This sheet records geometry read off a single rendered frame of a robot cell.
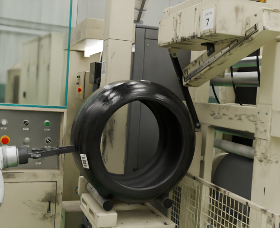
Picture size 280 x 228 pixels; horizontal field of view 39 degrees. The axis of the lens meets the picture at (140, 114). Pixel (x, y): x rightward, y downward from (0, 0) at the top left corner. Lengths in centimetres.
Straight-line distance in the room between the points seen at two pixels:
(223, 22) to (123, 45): 66
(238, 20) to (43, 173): 139
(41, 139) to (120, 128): 54
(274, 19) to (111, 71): 86
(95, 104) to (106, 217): 48
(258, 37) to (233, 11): 14
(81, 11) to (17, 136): 922
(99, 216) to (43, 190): 72
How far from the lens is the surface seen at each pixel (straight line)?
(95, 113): 166
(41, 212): 243
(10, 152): 170
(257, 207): 157
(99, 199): 180
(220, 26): 160
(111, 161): 209
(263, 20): 158
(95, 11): 1160
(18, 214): 243
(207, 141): 223
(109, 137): 207
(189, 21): 181
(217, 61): 182
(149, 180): 203
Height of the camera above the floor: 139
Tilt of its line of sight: 3 degrees down
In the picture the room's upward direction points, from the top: 4 degrees clockwise
